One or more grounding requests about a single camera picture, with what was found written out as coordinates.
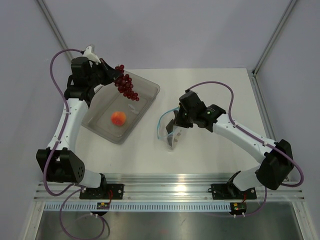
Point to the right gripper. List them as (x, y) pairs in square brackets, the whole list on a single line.
[(179, 122)]

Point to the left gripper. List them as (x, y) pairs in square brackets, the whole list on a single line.
[(111, 74)]

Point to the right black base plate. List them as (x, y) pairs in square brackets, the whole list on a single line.
[(227, 191)]

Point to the orange peach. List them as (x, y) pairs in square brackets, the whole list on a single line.
[(118, 118)]

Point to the grey toy fish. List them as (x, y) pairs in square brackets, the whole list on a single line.
[(170, 128)]

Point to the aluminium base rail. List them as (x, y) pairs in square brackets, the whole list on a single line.
[(172, 188)]

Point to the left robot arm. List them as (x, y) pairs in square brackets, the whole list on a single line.
[(58, 161)]

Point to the red grape bunch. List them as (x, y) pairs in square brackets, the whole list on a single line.
[(124, 84)]

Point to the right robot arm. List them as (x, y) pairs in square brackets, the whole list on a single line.
[(272, 157)]

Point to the white slotted cable duct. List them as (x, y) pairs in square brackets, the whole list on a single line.
[(139, 206)]

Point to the aluminium frame post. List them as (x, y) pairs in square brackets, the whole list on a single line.
[(52, 24), (274, 36)]

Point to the clear zip top bag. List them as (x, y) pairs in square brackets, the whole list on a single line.
[(180, 135)]

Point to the right aluminium frame post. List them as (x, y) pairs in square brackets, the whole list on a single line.
[(274, 36)]

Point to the left aluminium frame post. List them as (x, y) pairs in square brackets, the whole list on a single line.
[(52, 24)]

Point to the clear plastic tray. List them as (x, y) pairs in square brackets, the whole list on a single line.
[(108, 100)]

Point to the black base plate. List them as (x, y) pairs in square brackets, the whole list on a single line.
[(113, 191), (227, 191)]

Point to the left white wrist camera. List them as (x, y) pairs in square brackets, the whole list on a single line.
[(90, 54)]

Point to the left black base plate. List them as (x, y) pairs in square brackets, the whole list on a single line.
[(113, 191)]

